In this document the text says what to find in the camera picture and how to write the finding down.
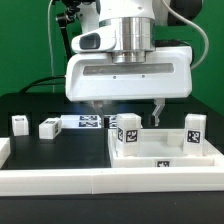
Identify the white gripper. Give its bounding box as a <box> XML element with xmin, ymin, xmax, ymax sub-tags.
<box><xmin>65</xmin><ymin>46</ymin><xmax>192</xmax><ymax>127</ymax></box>

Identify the white square table top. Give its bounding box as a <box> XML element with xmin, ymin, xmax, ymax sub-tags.
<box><xmin>108</xmin><ymin>129</ymin><xmax>213</xmax><ymax>168</ymax></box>

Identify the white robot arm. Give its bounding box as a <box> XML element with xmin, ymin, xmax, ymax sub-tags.
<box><xmin>65</xmin><ymin>0</ymin><xmax>197</xmax><ymax>124</ymax></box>

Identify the white right fence bar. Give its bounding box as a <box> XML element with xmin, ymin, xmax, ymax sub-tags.
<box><xmin>203</xmin><ymin>140</ymin><xmax>224</xmax><ymax>167</ymax></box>

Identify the white fence bar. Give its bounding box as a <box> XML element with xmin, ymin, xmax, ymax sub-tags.
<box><xmin>0</xmin><ymin>138</ymin><xmax>11</xmax><ymax>169</ymax></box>
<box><xmin>0</xmin><ymin>167</ymin><xmax>224</xmax><ymax>196</ymax></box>
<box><xmin>203</xmin><ymin>140</ymin><xmax>224</xmax><ymax>167</ymax></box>

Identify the white left fence bar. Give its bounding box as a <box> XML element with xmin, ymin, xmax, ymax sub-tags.
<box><xmin>0</xmin><ymin>138</ymin><xmax>11</xmax><ymax>169</ymax></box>

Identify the white front fence bar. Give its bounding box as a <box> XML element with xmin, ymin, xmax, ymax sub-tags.
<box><xmin>0</xmin><ymin>167</ymin><xmax>224</xmax><ymax>196</ymax></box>

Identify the white marker base plate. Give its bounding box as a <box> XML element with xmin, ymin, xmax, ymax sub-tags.
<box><xmin>60</xmin><ymin>115</ymin><xmax>117</xmax><ymax>129</ymax></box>

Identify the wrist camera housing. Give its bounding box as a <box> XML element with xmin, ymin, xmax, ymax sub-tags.
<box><xmin>71</xmin><ymin>26</ymin><xmax>116</xmax><ymax>53</ymax></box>

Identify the black cable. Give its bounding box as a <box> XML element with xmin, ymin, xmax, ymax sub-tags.
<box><xmin>19</xmin><ymin>75</ymin><xmax>68</xmax><ymax>94</ymax></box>

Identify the white cable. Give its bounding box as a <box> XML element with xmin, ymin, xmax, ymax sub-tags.
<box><xmin>47</xmin><ymin>0</ymin><xmax>56</xmax><ymax>94</ymax></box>

